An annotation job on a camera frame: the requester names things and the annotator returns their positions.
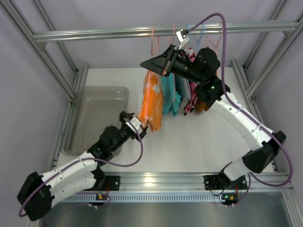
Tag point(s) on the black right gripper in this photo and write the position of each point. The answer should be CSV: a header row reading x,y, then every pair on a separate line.
x,y
169,61

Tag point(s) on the slotted cable duct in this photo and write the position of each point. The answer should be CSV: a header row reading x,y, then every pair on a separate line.
x,y
147,197

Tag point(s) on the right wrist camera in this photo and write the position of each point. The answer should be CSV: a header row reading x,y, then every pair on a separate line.
x,y
182,36

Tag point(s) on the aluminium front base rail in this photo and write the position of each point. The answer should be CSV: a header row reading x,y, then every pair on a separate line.
x,y
146,182

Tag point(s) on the clear plastic bin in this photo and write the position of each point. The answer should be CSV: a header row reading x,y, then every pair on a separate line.
x,y
94,108

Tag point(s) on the pink hanger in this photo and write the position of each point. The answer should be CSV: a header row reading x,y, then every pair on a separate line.
x,y
149,79
214,44
171,41

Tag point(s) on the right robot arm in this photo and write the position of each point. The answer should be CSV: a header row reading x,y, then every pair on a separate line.
x,y
264,144

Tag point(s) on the pink hanger under mustard trousers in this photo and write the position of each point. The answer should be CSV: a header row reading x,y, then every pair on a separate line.
x,y
214,44

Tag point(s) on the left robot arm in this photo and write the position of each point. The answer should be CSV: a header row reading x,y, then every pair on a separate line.
x,y
41,192

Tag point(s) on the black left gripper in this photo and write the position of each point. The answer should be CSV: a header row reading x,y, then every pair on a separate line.
x,y
143,129

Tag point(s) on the aluminium frame left post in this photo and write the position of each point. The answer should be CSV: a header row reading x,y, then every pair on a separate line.
x,y
17,19

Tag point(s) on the aluminium hanging rail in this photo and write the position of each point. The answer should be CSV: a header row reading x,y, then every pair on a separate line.
x,y
135,32

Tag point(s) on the aluminium frame post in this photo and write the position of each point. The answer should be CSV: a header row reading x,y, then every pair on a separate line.
x,y
269,49
17,19

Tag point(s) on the pink hanger under teal trousers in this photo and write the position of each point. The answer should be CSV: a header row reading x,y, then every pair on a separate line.
x,y
171,41

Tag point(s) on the aluminium frame right post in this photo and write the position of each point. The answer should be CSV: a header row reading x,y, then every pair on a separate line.
x,y
269,49

